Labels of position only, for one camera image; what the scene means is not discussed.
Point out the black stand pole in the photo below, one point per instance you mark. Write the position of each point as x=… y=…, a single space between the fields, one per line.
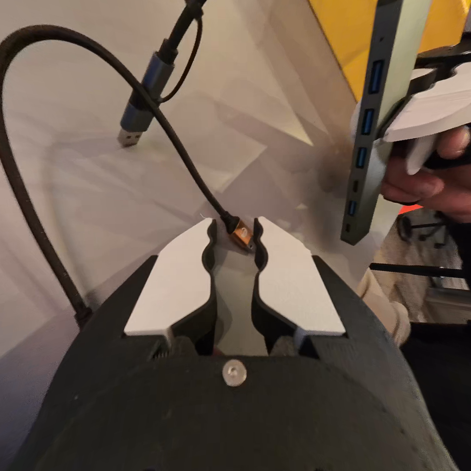
x=415 y=270

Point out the black chair wheel base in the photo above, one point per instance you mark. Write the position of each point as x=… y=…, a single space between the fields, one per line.
x=406 y=226

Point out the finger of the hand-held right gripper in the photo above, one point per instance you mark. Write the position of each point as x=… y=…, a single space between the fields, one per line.
x=434 y=110
x=354 y=127

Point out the person's right hand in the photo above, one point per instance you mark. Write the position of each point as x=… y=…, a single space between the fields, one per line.
x=441 y=191

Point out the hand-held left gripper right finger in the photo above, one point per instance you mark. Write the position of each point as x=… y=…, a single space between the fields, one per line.
x=294 y=287

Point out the yellow board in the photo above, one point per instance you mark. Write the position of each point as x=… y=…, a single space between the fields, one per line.
x=342 y=29

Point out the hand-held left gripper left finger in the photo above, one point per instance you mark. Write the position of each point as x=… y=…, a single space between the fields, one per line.
x=173 y=287

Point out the grey usb hub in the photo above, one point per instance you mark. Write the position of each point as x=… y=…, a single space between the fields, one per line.
x=401 y=55

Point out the person's beige trousers leg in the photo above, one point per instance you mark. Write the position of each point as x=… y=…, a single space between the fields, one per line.
x=386 y=309

